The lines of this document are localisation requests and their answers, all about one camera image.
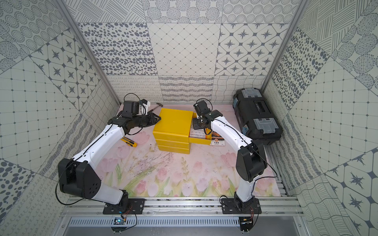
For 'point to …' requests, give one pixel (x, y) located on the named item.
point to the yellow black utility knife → (129, 142)
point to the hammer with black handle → (159, 104)
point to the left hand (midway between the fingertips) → (159, 116)
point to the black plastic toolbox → (256, 117)
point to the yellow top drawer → (206, 140)
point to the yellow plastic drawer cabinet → (173, 129)
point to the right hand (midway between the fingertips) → (199, 125)
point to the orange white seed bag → (217, 140)
